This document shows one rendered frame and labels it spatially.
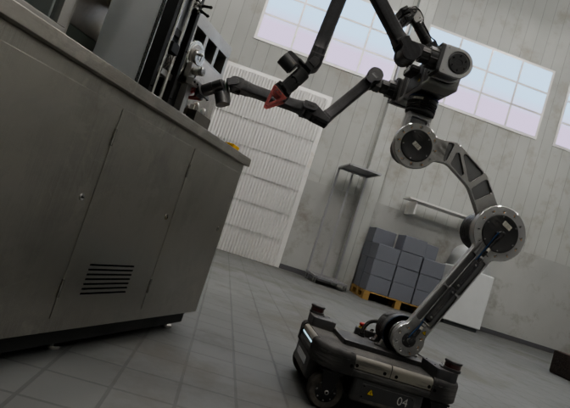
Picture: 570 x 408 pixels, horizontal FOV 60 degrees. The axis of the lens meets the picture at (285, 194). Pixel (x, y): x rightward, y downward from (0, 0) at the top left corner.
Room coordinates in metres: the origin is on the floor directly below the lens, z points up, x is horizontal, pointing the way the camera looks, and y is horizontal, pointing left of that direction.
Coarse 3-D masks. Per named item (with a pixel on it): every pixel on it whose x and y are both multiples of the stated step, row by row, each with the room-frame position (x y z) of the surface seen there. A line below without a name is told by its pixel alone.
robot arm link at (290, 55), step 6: (288, 54) 1.83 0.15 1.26; (294, 54) 1.84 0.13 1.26; (282, 60) 1.83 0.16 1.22; (288, 60) 1.83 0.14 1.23; (294, 60) 1.84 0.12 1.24; (300, 60) 1.84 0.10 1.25; (312, 60) 1.82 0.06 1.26; (318, 60) 1.82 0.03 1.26; (282, 66) 1.85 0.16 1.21; (288, 66) 1.83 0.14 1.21; (306, 66) 1.83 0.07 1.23; (312, 66) 1.83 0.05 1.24; (288, 72) 1.88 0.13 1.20
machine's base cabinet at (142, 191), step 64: (0, 64) 1.08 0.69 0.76; (64, 64) 1.24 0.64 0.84; (0, 128) 1.13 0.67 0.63; (64, 128) 1.31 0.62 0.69; (128, 128) 1.55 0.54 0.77; (0, 192) 1.19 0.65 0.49; (64, 192) 1.38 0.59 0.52; (128, 192) 1.65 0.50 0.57; (192, 192) 2.05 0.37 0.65; (0, 256) 1.25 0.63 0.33; (64, 256) 1.47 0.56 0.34; (128, 256) 1.77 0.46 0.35; (192, 256) 2.23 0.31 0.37; (0, 320) 1.32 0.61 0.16; (64, 320) 1.57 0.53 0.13; (128, 320) 1.91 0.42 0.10
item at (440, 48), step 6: (426, 48) 1.88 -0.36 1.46; (432, 48) 1.88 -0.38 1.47; (438, 48) 1.89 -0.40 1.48; (444, 48) 1.87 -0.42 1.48; (426, 54) 1.88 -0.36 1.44; (432, 54) 1.87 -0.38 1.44; (438, 54) 1.87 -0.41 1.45; (420, 60) 1.90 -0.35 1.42; (426, 60) 1.89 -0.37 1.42; (432, 60) 1.88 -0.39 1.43; (438, 60) 1.87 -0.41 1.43; (426, 66) 1.91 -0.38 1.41; (432, 66) 1.89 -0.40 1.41; (438, 66) 1.87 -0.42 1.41; (432, 72) 1.90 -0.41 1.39
